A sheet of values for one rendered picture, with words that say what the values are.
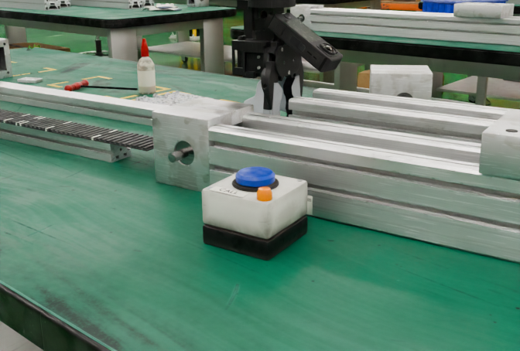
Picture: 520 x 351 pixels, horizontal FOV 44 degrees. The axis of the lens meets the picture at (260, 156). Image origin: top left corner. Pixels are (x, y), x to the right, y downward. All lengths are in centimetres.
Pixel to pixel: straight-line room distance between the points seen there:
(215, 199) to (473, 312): 26
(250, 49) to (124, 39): 248
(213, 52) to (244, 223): 326
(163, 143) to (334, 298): 35
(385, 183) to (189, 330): 27
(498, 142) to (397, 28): 181
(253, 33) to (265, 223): 44
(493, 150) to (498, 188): 4
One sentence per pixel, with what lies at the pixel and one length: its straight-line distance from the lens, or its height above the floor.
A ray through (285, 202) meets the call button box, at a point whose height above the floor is 83.
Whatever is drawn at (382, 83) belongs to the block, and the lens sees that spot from 110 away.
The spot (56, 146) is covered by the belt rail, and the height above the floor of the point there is 79.
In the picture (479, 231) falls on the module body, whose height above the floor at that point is 80.
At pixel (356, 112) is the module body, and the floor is 86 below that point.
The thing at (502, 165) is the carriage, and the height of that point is 88.
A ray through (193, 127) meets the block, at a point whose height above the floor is 86.
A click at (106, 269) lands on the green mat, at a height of 78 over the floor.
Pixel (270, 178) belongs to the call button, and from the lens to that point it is 64.
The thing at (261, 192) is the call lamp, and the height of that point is 85.
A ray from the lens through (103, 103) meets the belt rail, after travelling 122.
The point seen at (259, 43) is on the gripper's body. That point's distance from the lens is 96.
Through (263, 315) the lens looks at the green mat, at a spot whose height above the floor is 78.
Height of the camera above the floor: 106
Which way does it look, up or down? 17 degrees down
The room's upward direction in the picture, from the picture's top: 1 degrees counter-clockwise
